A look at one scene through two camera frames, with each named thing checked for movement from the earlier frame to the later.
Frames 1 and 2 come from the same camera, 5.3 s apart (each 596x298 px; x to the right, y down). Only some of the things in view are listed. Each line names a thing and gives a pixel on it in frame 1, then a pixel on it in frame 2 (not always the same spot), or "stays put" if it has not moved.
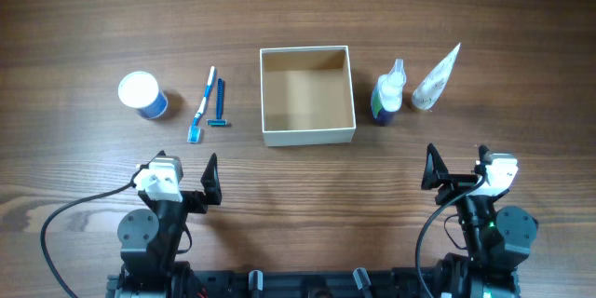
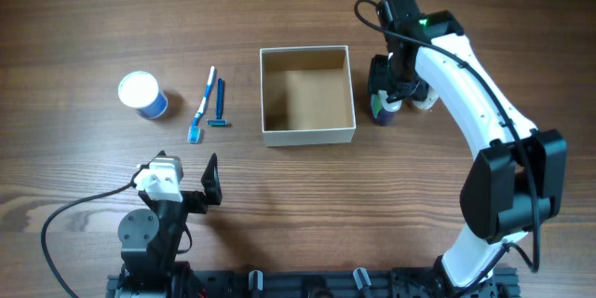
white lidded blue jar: x=140 y=90 stays put
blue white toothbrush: x=195 y=130 stays put
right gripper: x=457 y=186 → x=401 y=87
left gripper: x=190 y=197 stays put
